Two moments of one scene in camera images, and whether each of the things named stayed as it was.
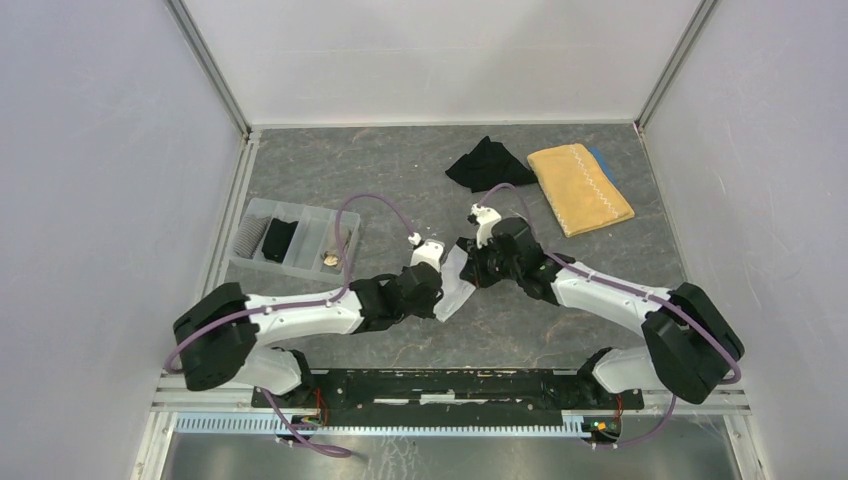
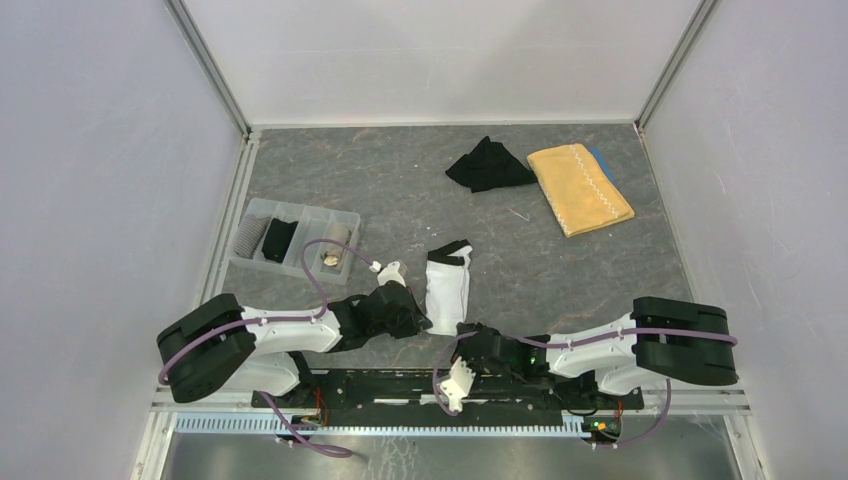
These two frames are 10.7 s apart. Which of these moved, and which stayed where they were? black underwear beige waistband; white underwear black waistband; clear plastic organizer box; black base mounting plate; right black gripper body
Moved: right black gripper body; white underwear black waistband
Stayed: black underwear beige waistband; clear plastic organizer box; black base mounting plate
